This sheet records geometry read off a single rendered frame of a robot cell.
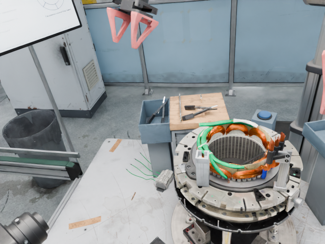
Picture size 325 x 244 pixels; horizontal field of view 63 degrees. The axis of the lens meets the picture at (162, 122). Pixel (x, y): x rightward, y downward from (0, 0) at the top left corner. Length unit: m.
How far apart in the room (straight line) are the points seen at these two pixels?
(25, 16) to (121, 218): 0.98
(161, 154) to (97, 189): 0.30
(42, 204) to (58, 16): 1.44
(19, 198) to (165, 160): 1.66
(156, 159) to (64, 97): 2.16
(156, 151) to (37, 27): 0.82
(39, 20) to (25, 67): 1.73
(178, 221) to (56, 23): 1.08
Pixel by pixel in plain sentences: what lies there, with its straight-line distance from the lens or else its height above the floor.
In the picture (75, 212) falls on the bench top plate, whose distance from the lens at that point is 1.09.
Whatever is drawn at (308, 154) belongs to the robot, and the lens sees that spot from 1.19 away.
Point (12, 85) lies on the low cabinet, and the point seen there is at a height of 0.41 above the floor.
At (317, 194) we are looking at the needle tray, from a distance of 0.99.
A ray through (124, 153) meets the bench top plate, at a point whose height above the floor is 0.78.
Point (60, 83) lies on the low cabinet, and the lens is 3.00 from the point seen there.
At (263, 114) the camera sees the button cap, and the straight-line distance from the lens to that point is 0.97.
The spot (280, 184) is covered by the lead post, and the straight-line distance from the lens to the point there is 0.65.
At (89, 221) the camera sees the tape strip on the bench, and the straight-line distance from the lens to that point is 1.05.
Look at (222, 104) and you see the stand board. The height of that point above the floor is 1.07.
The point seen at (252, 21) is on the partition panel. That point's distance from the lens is 2.89.
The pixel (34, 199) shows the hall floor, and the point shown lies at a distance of 2.41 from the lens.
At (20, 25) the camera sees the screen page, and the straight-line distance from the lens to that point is 1.41.
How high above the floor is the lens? 1.59
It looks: 35 degrees down
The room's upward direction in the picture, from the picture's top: 8 degrees counter-clockwise
